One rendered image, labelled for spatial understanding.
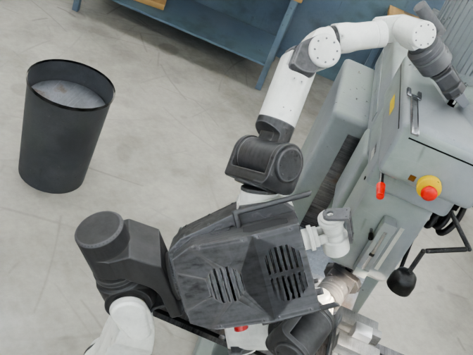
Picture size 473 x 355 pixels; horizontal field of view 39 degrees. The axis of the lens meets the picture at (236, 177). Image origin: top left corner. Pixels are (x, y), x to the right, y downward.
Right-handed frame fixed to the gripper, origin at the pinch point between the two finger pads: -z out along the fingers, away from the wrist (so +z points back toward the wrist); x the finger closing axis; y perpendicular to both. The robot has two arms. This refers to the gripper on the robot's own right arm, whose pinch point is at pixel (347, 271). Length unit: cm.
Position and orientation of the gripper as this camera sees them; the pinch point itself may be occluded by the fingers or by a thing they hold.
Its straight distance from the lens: 217.6
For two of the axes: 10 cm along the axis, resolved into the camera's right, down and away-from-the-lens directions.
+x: -8.0, -5.4, 2.6
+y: -3.3, 7.6, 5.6
